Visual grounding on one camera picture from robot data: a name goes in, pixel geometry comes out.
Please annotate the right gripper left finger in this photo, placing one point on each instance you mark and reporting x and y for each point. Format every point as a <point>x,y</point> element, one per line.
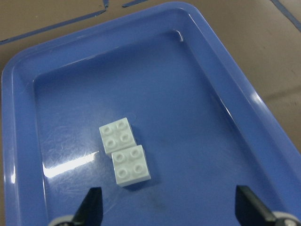
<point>90,212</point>

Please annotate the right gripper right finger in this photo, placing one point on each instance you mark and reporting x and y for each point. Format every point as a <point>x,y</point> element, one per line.
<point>250,210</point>

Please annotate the white block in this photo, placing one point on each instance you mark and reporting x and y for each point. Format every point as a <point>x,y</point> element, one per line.
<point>117,136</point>
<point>130,166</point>

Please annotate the blue plastic tray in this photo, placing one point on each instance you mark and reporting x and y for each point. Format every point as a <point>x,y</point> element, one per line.
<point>203,128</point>

